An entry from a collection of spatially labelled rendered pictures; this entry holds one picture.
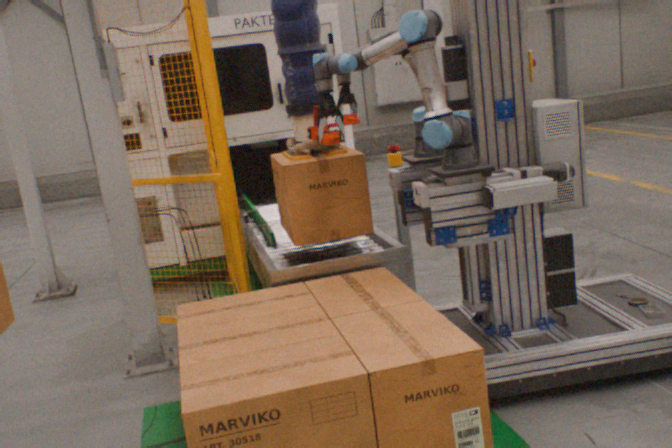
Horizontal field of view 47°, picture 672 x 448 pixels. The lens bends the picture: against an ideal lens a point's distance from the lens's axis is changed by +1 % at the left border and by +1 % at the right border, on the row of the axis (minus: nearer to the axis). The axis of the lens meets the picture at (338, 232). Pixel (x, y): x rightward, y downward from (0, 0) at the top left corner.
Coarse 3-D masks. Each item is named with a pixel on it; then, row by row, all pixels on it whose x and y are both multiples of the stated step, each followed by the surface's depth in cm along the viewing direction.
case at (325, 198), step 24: (288, 168) 359; (312, 168) 361; (336, 168) 364; (360, 168) 366; (288, 192) 361; (312, 192) 364; (336, 192) 366; (360, 192) 368; (288, 216) 373; (312, 216) 366; (336, 216) 368; (360, 216) 370; (312, 240) 368
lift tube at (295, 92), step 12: (288, 60) 372; (300, 60) 371; (312, 60) 373; (288, 72) 374; (300, 72) 372; (312, 72) 373; (288, 84) 378; (300, 84) 374; (312, 84) 374; (288, 96) 378; (300, 96) 374; (312, 96) 374
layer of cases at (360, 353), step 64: (192, 320) 323; (256, 320) 311; (320, 320) 301; (384, 320) 291; (448, 320) 282; (192, 384) 254; (256, 384) 247; (320, 384) 242; (384, 384) 247; (448, 384) 252
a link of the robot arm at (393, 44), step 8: (440, 16) 301; (440, 24) 299; (384, 40) 317; (392, 40) 314; (400, 40) 312; (368, 48) 323; (376, 48) 319; (384, 48) 317; (392, 48) 315; (400, 48) 315; (360, 56) 324; (368, 56) 322; (376, 56) 321; (384, 56) 320; (360, 64) 325; (368, 64) 325
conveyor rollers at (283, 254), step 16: (272, 208) 563; (256, 224) 513; (272, 224) 507; (288, 240) 448; (336, 240) 434; (352, 240) 427; (368, 240) 421; (272, 256) 418; (288, 256) 411; (304, 256) 405; (320, 256) 403; (336, 256) 398
